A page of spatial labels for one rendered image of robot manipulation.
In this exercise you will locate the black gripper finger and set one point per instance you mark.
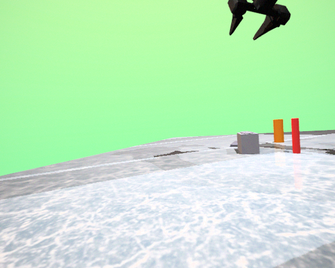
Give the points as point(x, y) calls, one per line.
point(235, 22)
point(266, 26)

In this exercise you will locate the orange-brown cylinder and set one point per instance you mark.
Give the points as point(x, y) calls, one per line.
point(278, 130)

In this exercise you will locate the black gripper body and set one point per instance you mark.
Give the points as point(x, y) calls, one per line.
point(277, 12)

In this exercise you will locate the red cylinder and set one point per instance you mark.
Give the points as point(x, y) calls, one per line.
point(295, 135)

